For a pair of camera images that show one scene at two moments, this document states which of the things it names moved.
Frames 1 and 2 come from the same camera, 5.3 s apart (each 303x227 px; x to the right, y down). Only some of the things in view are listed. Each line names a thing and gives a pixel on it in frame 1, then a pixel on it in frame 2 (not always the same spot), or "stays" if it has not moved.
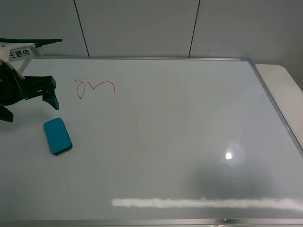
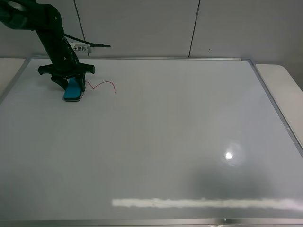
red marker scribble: (82, 82) stays
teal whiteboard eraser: (59, 141) to (72, 92)
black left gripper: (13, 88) to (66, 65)
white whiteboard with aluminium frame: (155, 141) stays
